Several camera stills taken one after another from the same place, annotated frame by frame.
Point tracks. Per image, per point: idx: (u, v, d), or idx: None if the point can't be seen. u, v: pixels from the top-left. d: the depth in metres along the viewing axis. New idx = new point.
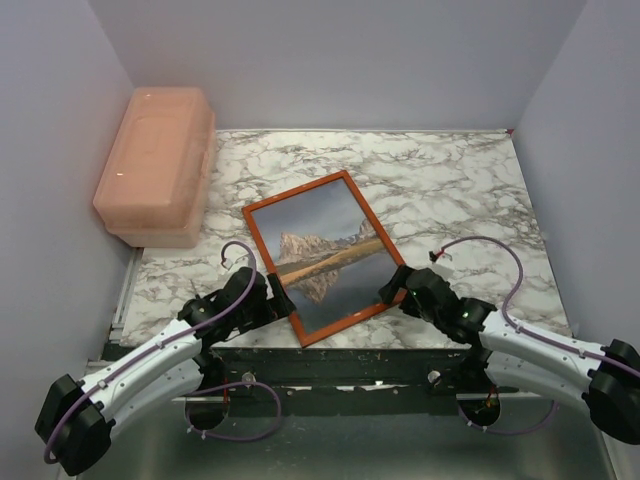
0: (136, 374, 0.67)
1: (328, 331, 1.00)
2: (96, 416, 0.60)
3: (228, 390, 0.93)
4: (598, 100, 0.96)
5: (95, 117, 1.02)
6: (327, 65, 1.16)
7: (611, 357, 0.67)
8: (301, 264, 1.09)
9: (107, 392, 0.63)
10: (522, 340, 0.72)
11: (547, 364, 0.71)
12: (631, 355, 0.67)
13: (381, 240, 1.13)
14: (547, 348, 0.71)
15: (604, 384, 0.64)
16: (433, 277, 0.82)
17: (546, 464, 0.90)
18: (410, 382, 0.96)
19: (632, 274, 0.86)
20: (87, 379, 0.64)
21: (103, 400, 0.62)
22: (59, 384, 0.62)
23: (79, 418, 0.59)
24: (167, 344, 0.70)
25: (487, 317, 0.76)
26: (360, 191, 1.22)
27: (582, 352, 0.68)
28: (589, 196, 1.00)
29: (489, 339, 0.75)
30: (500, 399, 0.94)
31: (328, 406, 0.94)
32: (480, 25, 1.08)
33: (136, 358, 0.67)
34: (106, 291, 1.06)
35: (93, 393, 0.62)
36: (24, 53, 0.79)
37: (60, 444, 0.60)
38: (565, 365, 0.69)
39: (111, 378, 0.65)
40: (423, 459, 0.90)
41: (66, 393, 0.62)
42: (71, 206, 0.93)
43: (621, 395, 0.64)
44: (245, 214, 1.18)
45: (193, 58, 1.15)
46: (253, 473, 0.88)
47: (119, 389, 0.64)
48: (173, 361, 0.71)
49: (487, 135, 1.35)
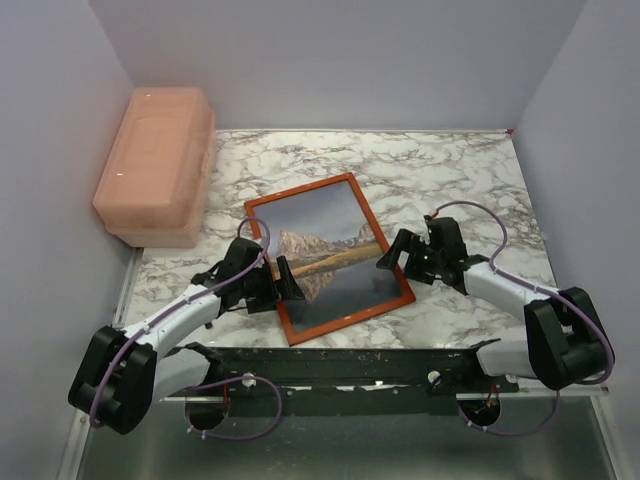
0: (174, 322, 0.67)
1: (318, 329, 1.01)
2: (146, 353, 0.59)
3: (228, 390, 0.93)
4: (598, 100, 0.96)
5: (94, 115, 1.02)
6: (326, 65, 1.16)
7: (564, 296, 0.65)
8: (298, 262, 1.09)
9: (152, 336, 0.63)
10: (493, 278, 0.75)
11: (511, 301, 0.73)
12: (585, 302, 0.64)
13: (379, 245, 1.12)
14: (511, 285, 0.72)
15: (541, 308, 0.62)
16: (450, 221, 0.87)
17: (547, 464, 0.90)
18: (410, 382, 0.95)
19: (632, 274, 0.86)
20: (128, 328, 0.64)
21: (151, 342, 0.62)
22: (99, 336, 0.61)
23: (129, 360, 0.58)
24: (193, 300, 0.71)
25: (477, 263, 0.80)
26: (362, 192, 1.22)
27: (535, 287, 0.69)
28: (589, 195, 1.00)
29: (470, 278, 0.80)
30: (499, 399, 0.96)
31: (328, 406, 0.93)
32: (480, 25, 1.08)
33: (170, 308, 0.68)
34: (106, 291, 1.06)
35: (139, 337, 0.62)
36: (23, 52, 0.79)
37: (104, 406, 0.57)
38: (519, 298, 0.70)
39: (153, 325, 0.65)
40: (423, 459, 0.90)
41: (109, 344, 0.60)
42: (71, 205, 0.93)
43: (554, 325, 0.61)
44: (247, 209, 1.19)
45: (193, 58, 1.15)
46: (253, 473, 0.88)
47: (162, 334, 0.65)
48: (197, 316, 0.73)
49: (487, 135, 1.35)
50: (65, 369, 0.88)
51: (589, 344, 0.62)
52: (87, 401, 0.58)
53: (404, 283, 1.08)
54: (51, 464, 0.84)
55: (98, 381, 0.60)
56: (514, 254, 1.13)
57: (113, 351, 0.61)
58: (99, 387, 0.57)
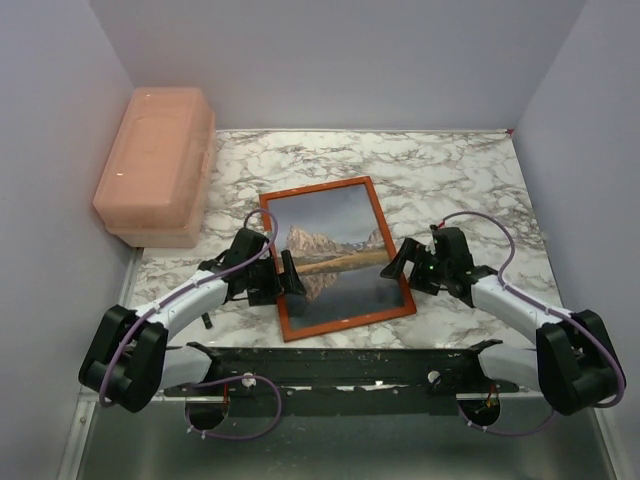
0: (183, 303, 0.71)
1: (316, 328, 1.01)
2: (157, 331, 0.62)
3: (228, 390, 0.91)
4: (598, 100, 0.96)
5: (94, 115, 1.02)
6: (326, 65, 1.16)
7: (576, 319, 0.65)
8: (303, 261, 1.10)
9: (163, 315, 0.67)
10: (502, 295, 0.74)
11: (521, 320, 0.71)
12: (597, 326, 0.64)
13: (388, 253, 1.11)
14: (521, 304, 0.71)
15: (553, 333, 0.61)
16: (455, 232, 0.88)
17: (547, 464, 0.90)
18: (410, 382, 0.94)
19: (632, 274, 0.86)
20: (139, 308, 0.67)
21: (162, 320, 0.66)
22: (110, 315, 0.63)
23: (141, 338, 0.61)
24: (202, 284, 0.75)
25: (486, 277, 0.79)
26: (379, 198, 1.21)
27: (547, 308, 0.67)
28: (588, 195, 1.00)
29: (477, 292, 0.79)
30: (499, 400, 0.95)
31: (328, 406, 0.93)
32: (479, 25, 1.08)
33: (180, 290, 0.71)
34: (106, 292, 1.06)
35: (150, 315, 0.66)
36: (23, 52, 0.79)
37: (115, 383, 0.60)
38: (530, 319, 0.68)
39: (163, 304, 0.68)
40: (424, 459, 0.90)
41: (119, 323, 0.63)
42: (71, 205, 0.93)
43: (566, 350, 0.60)
44: (261, 202, 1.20)
45: (193, 59, 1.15)
46: (254, 473, 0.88)
47: (172, 314, 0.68)
48: (206, 299, 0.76)
49: (487, 135, 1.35)
50: (65, 370, 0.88)
51: (602, 370, 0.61)
52: (98, 379, 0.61)
53: (407, 293, 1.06)
54: (51, 465, 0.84)
55: (108, 360, 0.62)
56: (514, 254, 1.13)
57: (123, 330, 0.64)
58: (110, 366, 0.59)
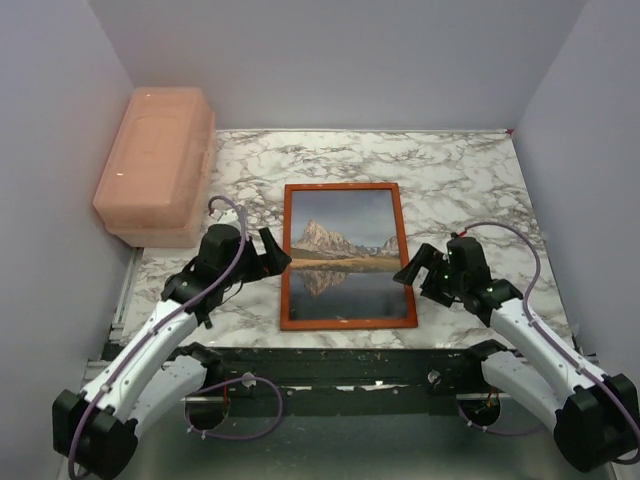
0: (138, 368, 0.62)
1: (315, 324, 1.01)
2: (112, 419, 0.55)
3: (228, 390, 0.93)
4: (597, 100, 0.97)
5: (94, 115, 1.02)
6: (325, 66, 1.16)
7: (608, 386, 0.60)
8: (316, 255, 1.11)
9: (113, 394, 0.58)
10: (527, 331, 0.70)
11: (543, 364, 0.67)
12: (629, 393, 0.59)
13: (401, 263, 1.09)
14: (549, 351, 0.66)
15: (583, 402, 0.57)
16: (473, 244, 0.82)
17: (548, 464, 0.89)
18: (410, 382, 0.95)
19: (633, 273, 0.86)
20: (88, 389, 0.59)
21: (112, 404, 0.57)
22: (59, 400, 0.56)
23: (95, 427, 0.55)
24: (160, 329, 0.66)
25: (509, 300, 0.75)
26: (402, 208, 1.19)
27: (579, 368, 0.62)
28: (588, 195, 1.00)
29: (499, 318, 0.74)
30: (499, 400, 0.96)
31: (328, 406, 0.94)
32: (479, 24, 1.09)
33: (132, 352, 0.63)
34: (106, 292, 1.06)
35: (100, 399, 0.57)
36: (23, 50, 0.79)
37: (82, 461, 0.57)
38: (557, 372, 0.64)
39: (113, 379, 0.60)
40: (423, 459, 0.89)
41: (71, 408, 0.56)
42: (71, 205, 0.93)
43: (594, 421, 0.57)
44: (285, 192, 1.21)
45: (193, 59, 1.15)
46: (254, 472, 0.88)
47: (125, 387, 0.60)
48: (173, 342, 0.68)
49: (487, 135, 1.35)
50: (64, 369, 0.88)
51: (621, 433, 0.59)
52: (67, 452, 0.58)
53: (411, 304, 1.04)
54: (51, 464, 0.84)
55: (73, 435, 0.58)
56: (514, 254, 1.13)
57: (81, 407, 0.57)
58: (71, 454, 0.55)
